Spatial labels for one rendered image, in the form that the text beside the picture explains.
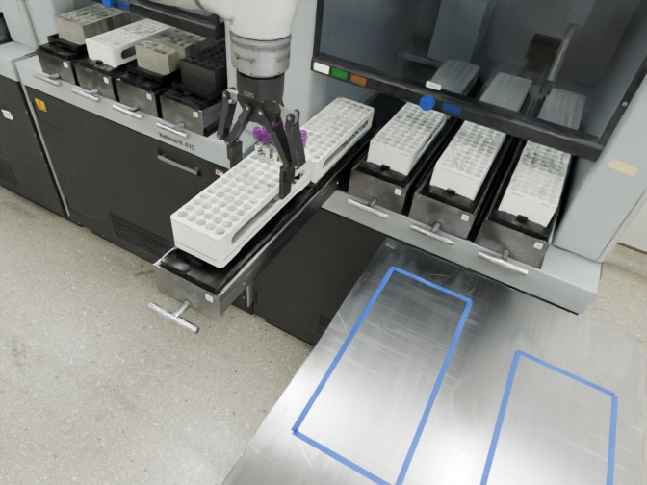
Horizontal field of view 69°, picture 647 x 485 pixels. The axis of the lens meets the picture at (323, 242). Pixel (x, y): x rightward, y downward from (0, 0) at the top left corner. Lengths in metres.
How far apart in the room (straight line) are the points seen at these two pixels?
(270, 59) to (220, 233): 0.27
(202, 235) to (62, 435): 1.01
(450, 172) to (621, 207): 0.33
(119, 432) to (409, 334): 1.07
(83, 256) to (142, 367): 0.60
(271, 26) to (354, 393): 0.51
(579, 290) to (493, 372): 0.40
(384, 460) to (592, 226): 0.68
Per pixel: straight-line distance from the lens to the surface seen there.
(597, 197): 1.07
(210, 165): 1.33
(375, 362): 0.70
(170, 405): 1.61
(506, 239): 1.04
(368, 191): 1.08
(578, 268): 1.13
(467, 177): 1.03
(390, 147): 1.06
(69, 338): 1.84
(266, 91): 0.76
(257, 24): 0.71
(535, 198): 1.03
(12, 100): 1.93
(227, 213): 0.80
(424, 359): 0.73
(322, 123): 1.12
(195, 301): 0.83
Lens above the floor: 1.40
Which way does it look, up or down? 43 degrees down
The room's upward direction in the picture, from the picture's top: 7 degrees clockwise
